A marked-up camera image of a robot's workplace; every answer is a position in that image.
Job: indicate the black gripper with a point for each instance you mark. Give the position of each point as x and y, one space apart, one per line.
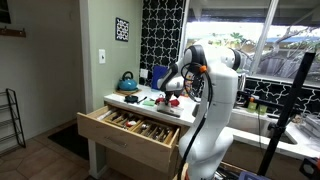
171 94

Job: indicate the green sponge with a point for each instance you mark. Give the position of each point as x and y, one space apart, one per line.
149 103

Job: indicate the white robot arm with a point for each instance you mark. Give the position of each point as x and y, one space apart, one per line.
216 133

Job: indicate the clear plastic sponge holder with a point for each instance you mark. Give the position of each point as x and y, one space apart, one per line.
170 113

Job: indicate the red cloth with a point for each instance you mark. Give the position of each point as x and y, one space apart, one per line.
159 99

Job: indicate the colourful patterned item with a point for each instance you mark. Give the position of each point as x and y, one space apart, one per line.
188 83

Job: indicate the small black dish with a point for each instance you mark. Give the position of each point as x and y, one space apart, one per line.
131 99

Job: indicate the wooden cutlery organizer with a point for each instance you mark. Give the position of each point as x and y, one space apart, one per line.
136 122

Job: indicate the square wooden trivet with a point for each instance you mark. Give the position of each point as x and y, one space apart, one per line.
126 92

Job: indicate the teal kettle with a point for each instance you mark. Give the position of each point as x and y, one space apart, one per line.
127 84

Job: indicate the wooden drawer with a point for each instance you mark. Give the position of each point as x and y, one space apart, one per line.
123 143

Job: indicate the metal faucet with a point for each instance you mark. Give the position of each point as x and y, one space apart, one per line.
243 81

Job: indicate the kitchen sink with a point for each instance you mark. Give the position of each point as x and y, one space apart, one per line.
260 126

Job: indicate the white counter leg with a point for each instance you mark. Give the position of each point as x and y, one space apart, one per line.
96 160

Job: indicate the dark door mat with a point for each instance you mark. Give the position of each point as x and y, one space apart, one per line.
66 140

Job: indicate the blue plastic item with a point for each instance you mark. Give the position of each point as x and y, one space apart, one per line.
253 176

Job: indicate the black tripod pole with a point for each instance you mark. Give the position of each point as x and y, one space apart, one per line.
290 103

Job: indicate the stack of grey trays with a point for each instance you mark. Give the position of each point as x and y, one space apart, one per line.
311 125

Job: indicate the black metal rack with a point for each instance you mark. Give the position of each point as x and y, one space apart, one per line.
20 120

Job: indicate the black box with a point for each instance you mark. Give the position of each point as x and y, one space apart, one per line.
311 170

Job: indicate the white wall outlet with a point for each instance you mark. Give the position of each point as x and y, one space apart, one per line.
144 73

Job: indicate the white light switch plate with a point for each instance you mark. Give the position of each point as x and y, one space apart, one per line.
102 56

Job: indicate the black white patterned wall art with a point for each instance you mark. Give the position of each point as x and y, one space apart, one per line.
122 29

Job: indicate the white window frame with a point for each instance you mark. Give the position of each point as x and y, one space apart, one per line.
263 40

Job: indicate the wooden coat hook rail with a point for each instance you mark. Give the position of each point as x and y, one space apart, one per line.
13 32

